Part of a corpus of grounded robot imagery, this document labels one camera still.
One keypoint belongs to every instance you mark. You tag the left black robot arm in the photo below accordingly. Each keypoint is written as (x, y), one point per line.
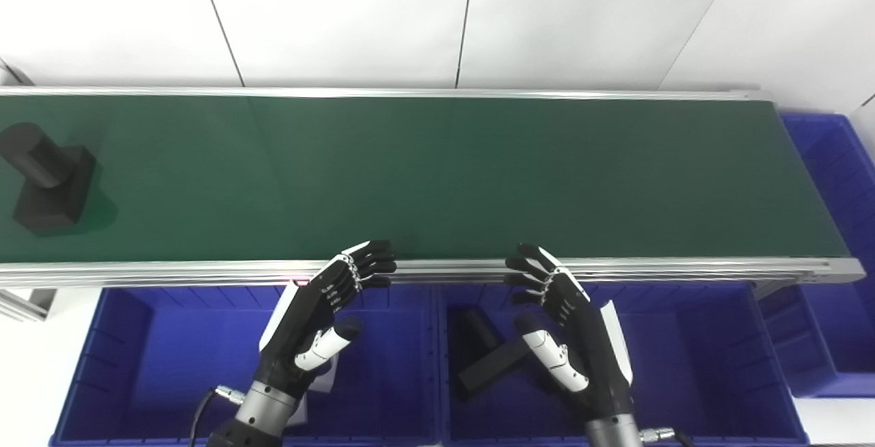
(263, 413)

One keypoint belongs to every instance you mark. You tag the aluminium conveyor support leg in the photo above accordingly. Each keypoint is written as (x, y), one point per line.
(24, 303)
(772, 288)

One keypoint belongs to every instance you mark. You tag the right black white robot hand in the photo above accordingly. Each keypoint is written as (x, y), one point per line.
(588, 344)

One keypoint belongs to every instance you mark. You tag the white paper label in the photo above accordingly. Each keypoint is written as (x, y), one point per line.
(322, 380)

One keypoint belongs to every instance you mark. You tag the blue plastic bin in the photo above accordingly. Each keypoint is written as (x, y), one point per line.
(171, 365)
(841, 324)
(697, 365)

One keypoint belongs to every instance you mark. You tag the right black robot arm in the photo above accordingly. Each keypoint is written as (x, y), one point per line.
(612, 433)

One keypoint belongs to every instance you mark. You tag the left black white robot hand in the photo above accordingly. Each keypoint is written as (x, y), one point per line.
(301, 324)

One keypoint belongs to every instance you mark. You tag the green conveyor belt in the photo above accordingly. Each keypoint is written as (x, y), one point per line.
(437, 173)

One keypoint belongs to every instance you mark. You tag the black cylinder block part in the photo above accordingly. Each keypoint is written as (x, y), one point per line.
(489, 365)
(51, 194)

